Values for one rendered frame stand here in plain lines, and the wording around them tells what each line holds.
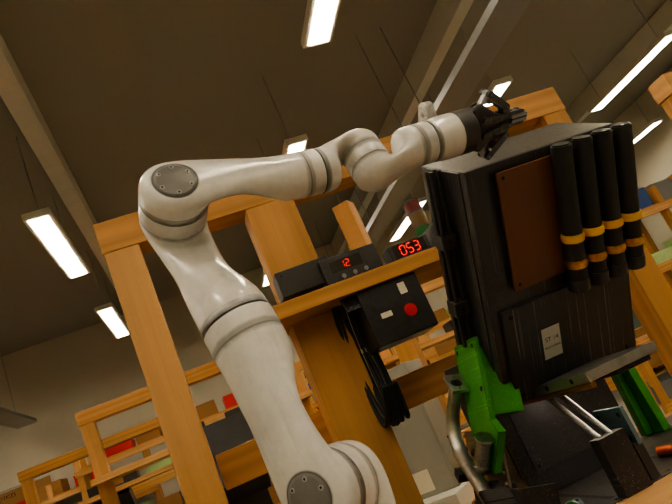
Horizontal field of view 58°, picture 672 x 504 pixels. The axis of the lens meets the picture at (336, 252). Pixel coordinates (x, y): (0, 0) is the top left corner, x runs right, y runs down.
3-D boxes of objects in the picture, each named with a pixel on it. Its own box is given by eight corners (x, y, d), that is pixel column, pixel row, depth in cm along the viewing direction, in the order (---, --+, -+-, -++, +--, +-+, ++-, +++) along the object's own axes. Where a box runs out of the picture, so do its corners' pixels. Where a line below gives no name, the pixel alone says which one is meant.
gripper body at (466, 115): (463, 165, 102) (506, 151, 105) (463, 116, 97) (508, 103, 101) (435, 153, 108) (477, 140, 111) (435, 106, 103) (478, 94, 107)
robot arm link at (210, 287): (128, 216, 87) (205, 363, 76) (126, 171, 79) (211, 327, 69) (189, 199, 91) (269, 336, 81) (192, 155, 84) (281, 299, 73)
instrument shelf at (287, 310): (563, 213, 170) (556, 201, 171) (261, 327, 145) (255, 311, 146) (523, 245, 193) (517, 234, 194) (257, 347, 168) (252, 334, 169)
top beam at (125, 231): (566, 108, 198) (553, 86, 201) (101, 254, 157) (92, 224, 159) (552, 123, 207) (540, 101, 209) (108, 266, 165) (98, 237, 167)
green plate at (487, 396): (533, 435, 120) (509, 332, 127) (495, 441, 119) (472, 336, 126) (509, 439, 131) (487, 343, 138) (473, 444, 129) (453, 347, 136)
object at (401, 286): (439, 323, 154) (414, 270, 158) (380, 347, 149) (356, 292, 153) (425, 333, 165) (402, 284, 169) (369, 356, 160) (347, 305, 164)
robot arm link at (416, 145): (451, 149, 96) (422, 112, 100) (368, 175, 90) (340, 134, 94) (438, 178, 101) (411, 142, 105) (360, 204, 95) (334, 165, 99)
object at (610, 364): (662, 355, 111) (653, 340, 112) (593, 388, 107) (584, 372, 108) (556, 385, 148) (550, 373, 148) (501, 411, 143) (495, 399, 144)
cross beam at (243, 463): (631, 310, 186) (616, 284, 189) (227, 490, 150) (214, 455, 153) (621, 314, 191) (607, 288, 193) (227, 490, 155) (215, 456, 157)
